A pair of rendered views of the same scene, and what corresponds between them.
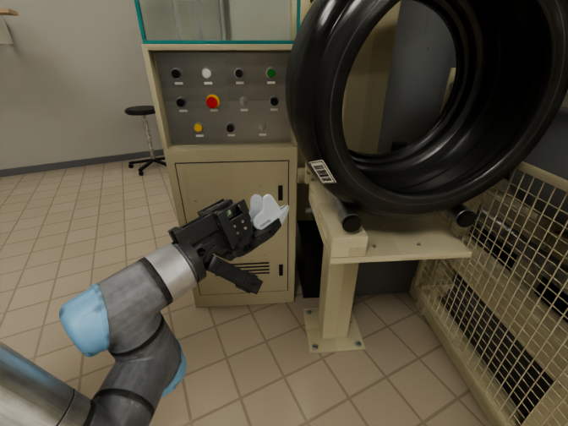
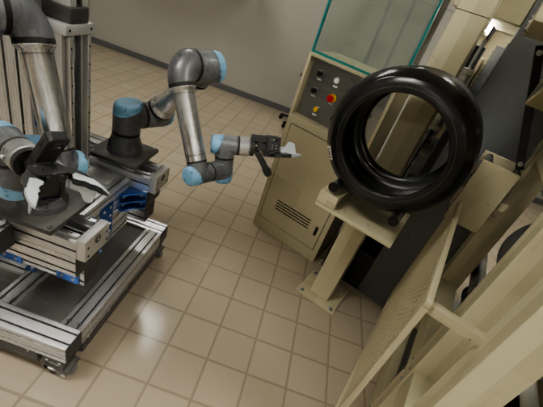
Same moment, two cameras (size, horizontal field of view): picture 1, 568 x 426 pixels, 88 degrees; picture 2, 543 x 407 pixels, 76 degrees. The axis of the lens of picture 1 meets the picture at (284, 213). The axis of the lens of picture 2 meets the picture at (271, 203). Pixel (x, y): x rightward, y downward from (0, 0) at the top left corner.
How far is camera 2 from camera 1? 0.95 m
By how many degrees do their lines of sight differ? 23
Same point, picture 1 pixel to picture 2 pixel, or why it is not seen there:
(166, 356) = (227, 169)
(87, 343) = (213, 146)
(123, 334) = (221, 151)
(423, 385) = (348, 356)
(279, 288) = (308, 244)
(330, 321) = (321, 279)
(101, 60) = (309, 28)
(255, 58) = not seen: hidden behind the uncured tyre
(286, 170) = not seen: hidden behind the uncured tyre
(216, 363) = (242, 253)
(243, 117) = not seen: hidden behind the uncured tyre
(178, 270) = (246, 144)
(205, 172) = (304, 137)
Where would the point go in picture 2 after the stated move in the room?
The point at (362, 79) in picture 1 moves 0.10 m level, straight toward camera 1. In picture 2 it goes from (406, 125) to (394, 125)
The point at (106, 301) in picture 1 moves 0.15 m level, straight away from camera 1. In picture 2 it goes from (223, 139) to (226, 124)
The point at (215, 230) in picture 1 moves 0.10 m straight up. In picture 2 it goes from (265, 142) to (272, 118)
